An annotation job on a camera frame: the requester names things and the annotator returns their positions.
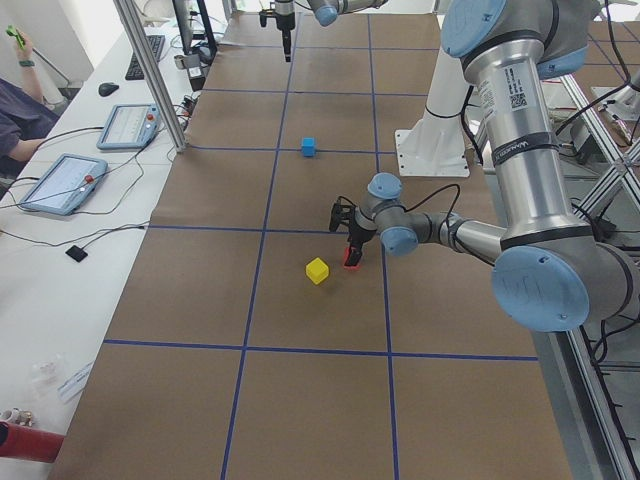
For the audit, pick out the blue teach pendant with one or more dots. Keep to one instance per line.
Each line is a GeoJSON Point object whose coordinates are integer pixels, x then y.
{"type": "Point", "coordinates": [129, 126]}
{"type": "Point", "coordinates": [65, 186]}

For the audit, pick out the aluminium frame post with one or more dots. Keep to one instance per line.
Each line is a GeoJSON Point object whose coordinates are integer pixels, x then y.
{"type": "Point", "coordinates": [153, 77]}

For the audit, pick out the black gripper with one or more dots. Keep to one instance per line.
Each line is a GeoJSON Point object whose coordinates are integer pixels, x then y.
{"type": "Point", "coordinates": [359, 234]}
{"type": "Point", "coordinates": [285, 23]}

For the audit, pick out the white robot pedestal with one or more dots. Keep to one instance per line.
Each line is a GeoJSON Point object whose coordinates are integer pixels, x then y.
{"type": "Point", "coordinates": [435, 145]}

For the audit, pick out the near blue teach pendant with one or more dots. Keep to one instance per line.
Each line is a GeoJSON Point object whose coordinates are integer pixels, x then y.
{"type": "Point", "coordinates": [65, 186]}

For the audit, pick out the small black square pad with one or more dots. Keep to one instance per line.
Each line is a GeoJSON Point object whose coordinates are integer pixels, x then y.
{"type": "Point", "coordinates": [76, 253]}

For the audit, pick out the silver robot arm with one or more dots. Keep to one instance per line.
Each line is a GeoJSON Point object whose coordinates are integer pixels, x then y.
{"type": "Point", "coordinates": [549, 272]}
{"type": "Point", "coordinates": [325, 12]}

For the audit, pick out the red fire extinguisher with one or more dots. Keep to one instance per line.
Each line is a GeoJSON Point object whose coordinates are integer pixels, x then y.
{"type": "Point", "coordinates": [25, 443]}

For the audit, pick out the far blue teach pendant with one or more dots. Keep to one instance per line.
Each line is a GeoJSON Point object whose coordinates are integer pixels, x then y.
{"type": "Point", "coordinates": [129, 126]}

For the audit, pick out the black computer mouse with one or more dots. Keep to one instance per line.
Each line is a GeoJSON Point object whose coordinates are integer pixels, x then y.
{"type": "Point", "coordinates": [107, 88]}

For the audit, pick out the red cube block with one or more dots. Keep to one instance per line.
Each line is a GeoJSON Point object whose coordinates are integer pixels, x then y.
{"type": "Point", "coordinates": [351, 258]}

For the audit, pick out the seated person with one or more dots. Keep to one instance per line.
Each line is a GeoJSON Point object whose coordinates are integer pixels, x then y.
{"type": "Point", "coordinates": [25, 119]}

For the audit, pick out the black computer monitor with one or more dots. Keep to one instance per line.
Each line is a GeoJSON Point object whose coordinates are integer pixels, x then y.
{"type": "Point", "coordinates": [196, 33]}

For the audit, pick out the blue cube block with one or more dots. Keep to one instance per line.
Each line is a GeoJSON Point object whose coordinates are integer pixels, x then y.
{"type": "Point", "coordinates": [308, 147]}

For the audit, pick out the yellow cube block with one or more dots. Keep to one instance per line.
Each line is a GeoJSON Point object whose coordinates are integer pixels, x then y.
{"type": "Point", "coordinates": [317, 271]}

